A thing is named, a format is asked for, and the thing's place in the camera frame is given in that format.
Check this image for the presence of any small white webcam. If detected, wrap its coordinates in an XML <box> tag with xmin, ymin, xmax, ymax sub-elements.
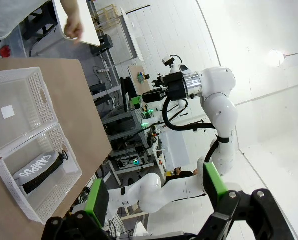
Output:
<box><xmin>162</xmin><ymin>55</ymin><xmax>178</xmax><ymax>68</ymax></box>

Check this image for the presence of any long white desk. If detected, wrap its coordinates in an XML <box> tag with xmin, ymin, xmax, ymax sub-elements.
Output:
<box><xmin>119</xmin><ymin>6</ymin><xmax>145</xmax><ymax>61</ymax></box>

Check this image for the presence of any wooden board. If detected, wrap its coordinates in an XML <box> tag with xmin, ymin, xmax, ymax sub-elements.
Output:
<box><xmin>127</xmin><ymin>64</ymin><xmax>152</xmax><ymax>96</ymax></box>

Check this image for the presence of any white table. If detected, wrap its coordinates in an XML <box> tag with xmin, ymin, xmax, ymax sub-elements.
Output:
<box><xmin>51</xmin><ymin>0</ymin><xmax>101</xmax><ymax>47</ymax></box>

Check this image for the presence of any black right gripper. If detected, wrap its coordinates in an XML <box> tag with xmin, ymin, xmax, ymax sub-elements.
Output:
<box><xmin>128</xmin><ymin>71</ymin><xmax>190</xmax><ymax>106</ymax></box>

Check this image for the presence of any round ceiling lamp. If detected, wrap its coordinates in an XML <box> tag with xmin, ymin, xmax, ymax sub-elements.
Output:
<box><xmin>267</xmin><ymin>48</ymin><xmax>287</xmax><ymax>69</ymax></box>

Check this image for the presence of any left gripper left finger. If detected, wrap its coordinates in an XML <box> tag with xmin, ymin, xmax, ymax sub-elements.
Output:
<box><xmin>44</xmin><ymin>178</ymin><xmax>110</xmax><ymax>240</ymax></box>

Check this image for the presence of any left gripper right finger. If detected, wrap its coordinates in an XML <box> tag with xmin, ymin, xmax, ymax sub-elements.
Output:
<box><xmin>198</xmin><ymin>161</ymin><xmax>295</xmax><ymax>240</ymax></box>

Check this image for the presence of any wooden slatted shelf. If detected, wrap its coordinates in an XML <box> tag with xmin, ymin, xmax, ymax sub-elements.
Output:
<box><xmin>95</xmin><ymin>4</ymin><xmax>122</xmax><ymax>33</ymax></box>

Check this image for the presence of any person's left forearm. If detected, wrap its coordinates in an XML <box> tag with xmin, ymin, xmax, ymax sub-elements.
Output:
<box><xmin>59</xmin><ymin>0</ymin><xmax>79</xmax><ymax>16</ymax></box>

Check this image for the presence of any person in white T-shirt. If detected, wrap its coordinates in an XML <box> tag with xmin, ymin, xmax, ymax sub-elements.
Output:
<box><xmin>0</xmin><ymin>0</ymin><xmax>62</xmax><ymax>43</ymax></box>

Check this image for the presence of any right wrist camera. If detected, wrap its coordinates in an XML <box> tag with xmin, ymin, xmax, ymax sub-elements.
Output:
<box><xmin>178</xmin><ymin>63</ymin><xmax>191</xmax><ymax>75</ymax></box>

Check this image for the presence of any person's left hand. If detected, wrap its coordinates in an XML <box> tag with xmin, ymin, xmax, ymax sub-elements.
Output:
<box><xmin>63</xmin><ymin>9</ymin><xmax>85</xmax><ymax>45</ymax></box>

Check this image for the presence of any black monitor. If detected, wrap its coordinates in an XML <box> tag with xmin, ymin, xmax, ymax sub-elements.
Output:
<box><xmin>120</xmin><ymin>77</ymin><xmax>140</xmax><ymax>113</ymax></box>

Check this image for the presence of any equipment rack with electronics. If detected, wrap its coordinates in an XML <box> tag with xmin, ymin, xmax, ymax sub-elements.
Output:
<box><xmin>90</xmin><ymin>82</ymin><xmax>170</xmax><ymax>186</ymax></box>

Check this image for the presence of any white perforated plastic basket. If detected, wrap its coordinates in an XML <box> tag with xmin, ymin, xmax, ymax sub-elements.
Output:
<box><xmin>0</xmin><ymin>66</ymin><xmax>58</xmax><ymax>157</ymax></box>
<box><xmin>0</xmin><ymin>122</ymin><xmax>83</xmax><ymax>226</ymax></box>

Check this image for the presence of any grey zippered pencil case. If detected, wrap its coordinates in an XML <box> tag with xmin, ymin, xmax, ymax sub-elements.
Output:
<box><xmin>12</xmin><ymin>149</ymin><xmax>69</xmax><ymax>195</ymax></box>

